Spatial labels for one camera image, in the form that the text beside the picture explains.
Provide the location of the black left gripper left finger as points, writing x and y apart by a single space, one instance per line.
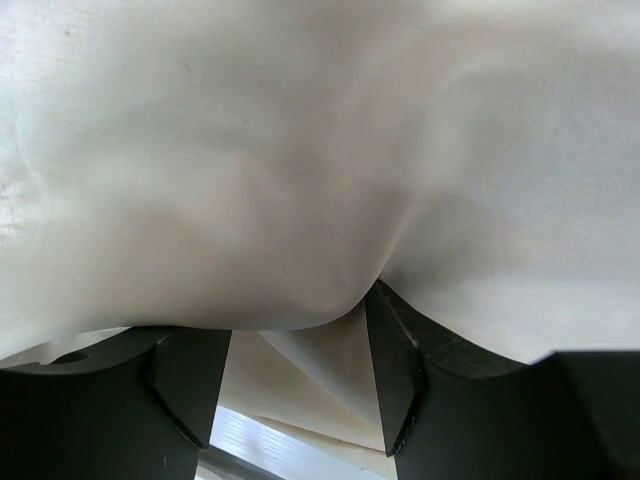
139 405

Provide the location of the aluminium table frame rail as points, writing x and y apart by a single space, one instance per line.
242 447

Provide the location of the beige trousers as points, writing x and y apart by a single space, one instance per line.
258 165

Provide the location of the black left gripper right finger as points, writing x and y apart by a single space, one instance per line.
451 409

